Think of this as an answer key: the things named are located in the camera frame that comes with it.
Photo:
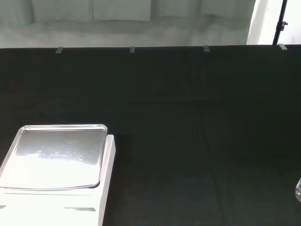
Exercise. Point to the black bench cloth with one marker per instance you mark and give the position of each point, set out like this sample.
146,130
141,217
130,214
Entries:
183,141

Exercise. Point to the grey tape strip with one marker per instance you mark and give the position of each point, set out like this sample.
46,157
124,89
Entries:
132,49
206,48
282,46
59,50

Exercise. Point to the pale backdrop board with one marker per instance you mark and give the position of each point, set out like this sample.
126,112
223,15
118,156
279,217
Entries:
122,22

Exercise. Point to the white electronic balance steel pan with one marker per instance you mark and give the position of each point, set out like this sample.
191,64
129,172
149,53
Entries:
54,169

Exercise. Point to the black tripod stand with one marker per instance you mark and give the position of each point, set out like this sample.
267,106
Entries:
279,22

